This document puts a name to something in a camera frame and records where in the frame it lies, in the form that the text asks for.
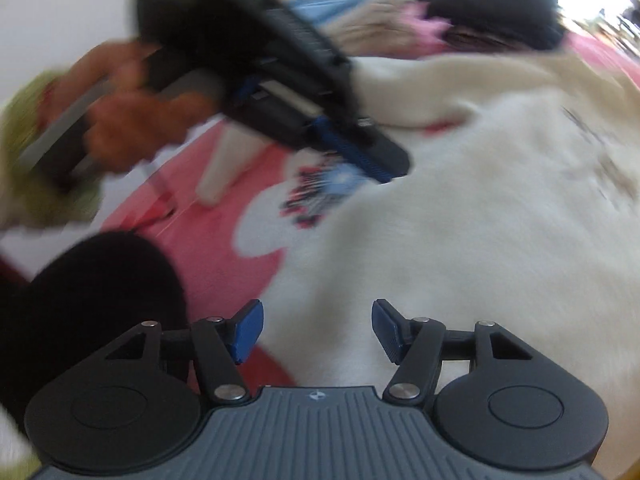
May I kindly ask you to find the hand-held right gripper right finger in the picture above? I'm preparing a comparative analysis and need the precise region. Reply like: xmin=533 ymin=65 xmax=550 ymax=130
xmin=371 ymin=298 xmax=532 ymax=405

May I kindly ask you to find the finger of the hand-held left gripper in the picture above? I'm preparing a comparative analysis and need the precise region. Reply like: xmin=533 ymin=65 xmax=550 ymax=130
xmin=350 ymin=125 xmax=411 ymax=178
xmin=300 ymin=117 xmax=391 ymax=184

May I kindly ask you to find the person's left forearm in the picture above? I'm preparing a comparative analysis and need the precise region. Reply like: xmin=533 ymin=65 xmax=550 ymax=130
xmin=0 ymin=70 xmax=103 ymax=231

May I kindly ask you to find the red floral blanket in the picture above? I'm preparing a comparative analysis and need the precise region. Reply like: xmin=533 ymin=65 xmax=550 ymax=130
xmin=0 ymin=30 xmax=640 ymax=411

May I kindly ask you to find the folded cream garment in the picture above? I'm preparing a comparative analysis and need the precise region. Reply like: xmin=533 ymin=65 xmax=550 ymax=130
xmin=325 ymin=0 xmax=426 ymax=56

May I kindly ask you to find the white knit sweater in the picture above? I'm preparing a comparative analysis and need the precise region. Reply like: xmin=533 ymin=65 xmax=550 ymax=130
xmin=195 ymin=52 xmax=640 ymax=480

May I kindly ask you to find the person's left hand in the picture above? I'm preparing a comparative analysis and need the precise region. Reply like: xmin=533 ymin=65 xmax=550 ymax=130
xmin=42 ymin=40 xmax=221 ymax=173

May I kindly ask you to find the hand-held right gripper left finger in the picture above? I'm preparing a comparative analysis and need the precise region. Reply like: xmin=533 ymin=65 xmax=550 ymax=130
xmin=105 ymin=299 xmax=264 ymax=403

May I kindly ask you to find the folded light blue garment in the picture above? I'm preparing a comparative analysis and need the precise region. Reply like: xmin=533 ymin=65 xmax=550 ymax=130
xmin=287 ymin=0 xmax=386 ymax=26

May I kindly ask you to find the folded dark grey garment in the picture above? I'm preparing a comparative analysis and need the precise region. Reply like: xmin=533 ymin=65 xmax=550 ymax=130
xmin=427 ymin=0 xmax=568 ymax=52

